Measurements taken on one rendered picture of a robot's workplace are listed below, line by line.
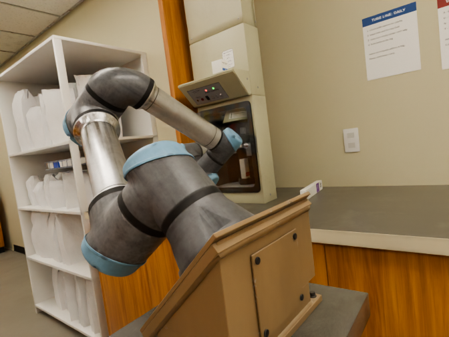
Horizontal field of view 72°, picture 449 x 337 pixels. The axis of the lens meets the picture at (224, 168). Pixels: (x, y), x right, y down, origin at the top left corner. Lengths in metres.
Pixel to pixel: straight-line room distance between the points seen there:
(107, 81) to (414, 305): 0.96
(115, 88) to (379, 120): 1.17
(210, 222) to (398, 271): 0.62
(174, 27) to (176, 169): 1.22
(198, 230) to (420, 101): 1.28
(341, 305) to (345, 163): 1.15
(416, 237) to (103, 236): 0.70
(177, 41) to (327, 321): 1.40
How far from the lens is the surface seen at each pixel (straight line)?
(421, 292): 0.97
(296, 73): 1.75
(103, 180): 0.67
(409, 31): 1.62
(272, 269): 0.43
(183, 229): 0.46
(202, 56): 1.55
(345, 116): 1.64
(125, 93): 0.85
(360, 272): 0.98
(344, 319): 0.53
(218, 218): 0.45
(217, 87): 1.37
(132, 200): 0.53
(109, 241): 0.57
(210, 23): 1.54
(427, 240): 0.88
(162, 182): 0.49
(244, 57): 1.39
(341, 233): 0.93
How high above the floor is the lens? 1.21
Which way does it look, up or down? 4 degrees down
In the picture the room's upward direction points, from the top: 7 degrees counter-clockwise
